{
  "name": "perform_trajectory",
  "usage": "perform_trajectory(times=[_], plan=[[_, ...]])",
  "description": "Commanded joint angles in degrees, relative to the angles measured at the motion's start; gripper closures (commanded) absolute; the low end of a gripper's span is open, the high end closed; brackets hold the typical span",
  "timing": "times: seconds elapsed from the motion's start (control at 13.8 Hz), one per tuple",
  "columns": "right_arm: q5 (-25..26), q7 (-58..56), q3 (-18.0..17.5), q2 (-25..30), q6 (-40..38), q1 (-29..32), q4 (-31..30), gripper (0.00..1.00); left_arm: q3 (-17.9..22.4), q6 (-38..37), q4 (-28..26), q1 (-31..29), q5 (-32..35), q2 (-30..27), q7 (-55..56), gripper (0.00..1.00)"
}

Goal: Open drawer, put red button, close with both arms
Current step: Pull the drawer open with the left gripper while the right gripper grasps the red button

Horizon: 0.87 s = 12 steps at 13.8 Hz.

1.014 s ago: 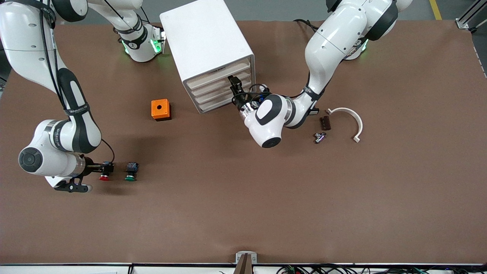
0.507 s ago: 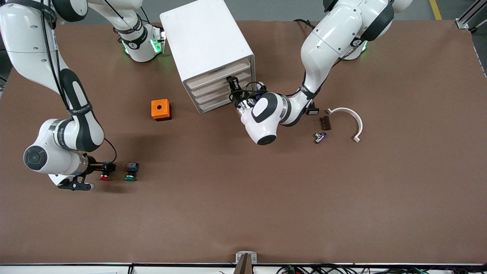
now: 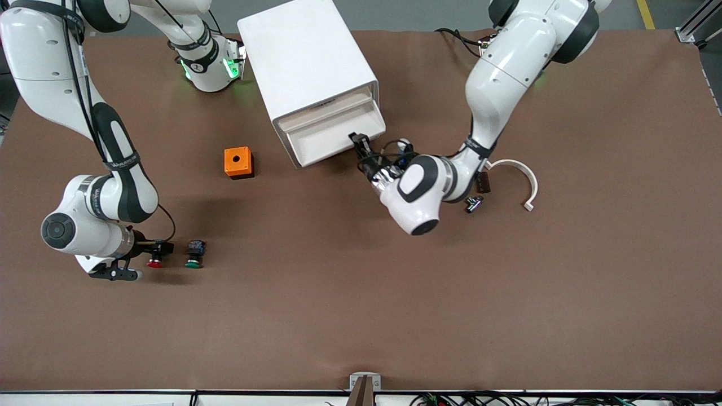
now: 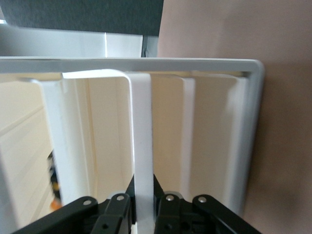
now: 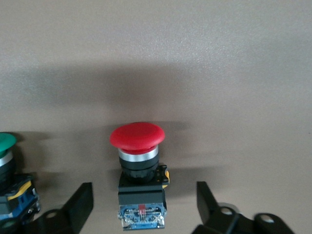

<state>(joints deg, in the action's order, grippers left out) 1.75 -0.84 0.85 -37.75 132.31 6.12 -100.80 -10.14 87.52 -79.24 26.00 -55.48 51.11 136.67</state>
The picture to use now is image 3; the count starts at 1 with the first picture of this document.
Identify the green mushroom push button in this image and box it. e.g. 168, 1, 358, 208
186, 240, 206, 270

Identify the brown table cover sheet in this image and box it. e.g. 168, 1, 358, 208
0, 28, 722, 392

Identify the white curved plastic arc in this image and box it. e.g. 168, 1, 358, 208
483, 159, 539, 213

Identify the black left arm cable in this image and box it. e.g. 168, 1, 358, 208
367, 140, 421, 170

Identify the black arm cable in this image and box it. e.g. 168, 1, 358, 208
367, 140, 421, 170
61, 0, 177, 244

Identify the orange button enclosure box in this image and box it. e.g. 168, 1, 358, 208
224, 147, 254, 180

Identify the black base cable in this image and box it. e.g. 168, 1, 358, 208
434, 27, 491, 57

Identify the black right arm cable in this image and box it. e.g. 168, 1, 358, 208
61, 0, 177, 244

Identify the white table edge rail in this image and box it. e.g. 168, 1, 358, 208
0, 389, 722, 406

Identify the grey metal camera bracket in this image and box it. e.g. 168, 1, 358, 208
349, 373, 382, 392

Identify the brown camera post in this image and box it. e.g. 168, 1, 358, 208
345, 376, 376, 406

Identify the tangled black cable bundle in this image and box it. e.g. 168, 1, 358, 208
411, 391, 722, 406

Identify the aluminium frame profile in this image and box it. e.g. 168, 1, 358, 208
676, 0, 722, 45

